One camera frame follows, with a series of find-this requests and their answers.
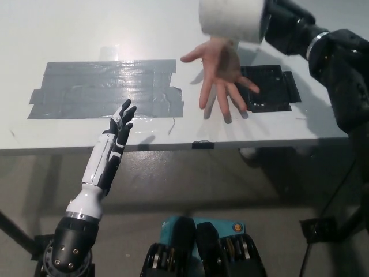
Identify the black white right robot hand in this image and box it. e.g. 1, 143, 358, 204
262, 0, 318, 57

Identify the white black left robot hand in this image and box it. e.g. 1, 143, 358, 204
65, 99, 137, 220

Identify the bare person hand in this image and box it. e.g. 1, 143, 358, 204
180, 37, 260, 125

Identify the white toilet paper roll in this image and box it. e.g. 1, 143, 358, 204
198, 0, 273, 46

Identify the black teal robot body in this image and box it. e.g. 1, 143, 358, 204
140, 215, 268, 277

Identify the black square tape patch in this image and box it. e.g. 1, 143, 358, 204
236, 65, 303, 114

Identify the white shoe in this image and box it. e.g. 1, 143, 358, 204
238, 147, 257, 161

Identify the black table leg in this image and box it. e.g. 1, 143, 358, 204
0, 212, 37, 256
336, 199, 369, 240

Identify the grey duct tape patch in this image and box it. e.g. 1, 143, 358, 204
26, 59, 185, 121

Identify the thin black cable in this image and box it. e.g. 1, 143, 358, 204
300, 135, 358, 277

